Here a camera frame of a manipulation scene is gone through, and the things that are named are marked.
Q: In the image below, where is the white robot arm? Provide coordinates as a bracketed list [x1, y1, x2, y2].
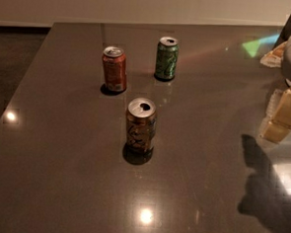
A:
[260, 37, 291, 143]

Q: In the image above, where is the red coke can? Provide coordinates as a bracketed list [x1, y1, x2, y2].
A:
[102, 46, 127, 93]

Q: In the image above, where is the dark box in corner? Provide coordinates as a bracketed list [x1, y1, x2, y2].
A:
[274, 14, 291, 47]

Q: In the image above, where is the green soda can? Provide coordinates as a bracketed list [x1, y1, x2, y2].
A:
[154, 37, 179, 81]

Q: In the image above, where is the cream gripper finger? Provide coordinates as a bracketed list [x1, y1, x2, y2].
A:
[260, 89, 291, 143]

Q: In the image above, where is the brown gold soda can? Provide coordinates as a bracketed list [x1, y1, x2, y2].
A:
[125, 98, 158, 154]

